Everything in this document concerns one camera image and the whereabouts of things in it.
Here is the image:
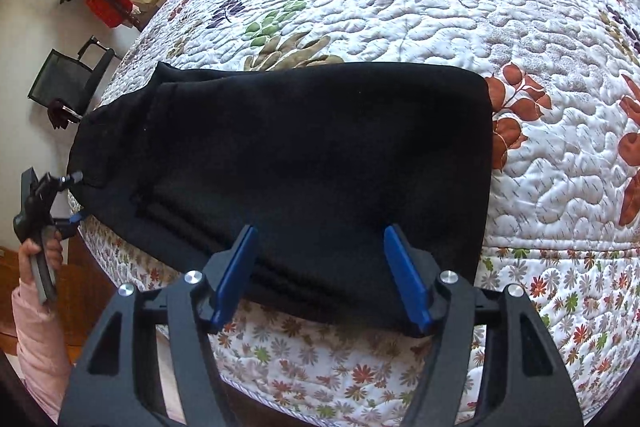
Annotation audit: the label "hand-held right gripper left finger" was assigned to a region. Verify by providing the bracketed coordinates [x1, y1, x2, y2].
[59, 224, 260, 427]

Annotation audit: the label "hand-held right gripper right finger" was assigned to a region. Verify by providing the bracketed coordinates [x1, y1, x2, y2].
[383, 224, 585, 427]

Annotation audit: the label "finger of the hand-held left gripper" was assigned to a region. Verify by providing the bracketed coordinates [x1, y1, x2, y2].
[46, 171, 85, 192]
[50, 213, 85, 239]

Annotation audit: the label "black pants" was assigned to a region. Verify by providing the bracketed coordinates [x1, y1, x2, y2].
[66, 61, 495, 338]

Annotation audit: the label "person's left forearm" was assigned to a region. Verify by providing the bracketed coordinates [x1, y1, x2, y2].
[10, 279, 77, 419]

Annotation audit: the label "person's left hand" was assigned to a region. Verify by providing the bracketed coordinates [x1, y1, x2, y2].
[18, 227, 66, 294]

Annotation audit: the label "black mesh chair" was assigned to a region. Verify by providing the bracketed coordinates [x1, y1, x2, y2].
[27, 35, 117, 128]

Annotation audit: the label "red bag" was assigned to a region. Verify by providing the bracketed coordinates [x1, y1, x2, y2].
[84, 0, 137, 28]

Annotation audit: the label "floral quilted bedspread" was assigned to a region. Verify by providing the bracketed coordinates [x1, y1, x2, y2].
[70, 0, 640, 425]

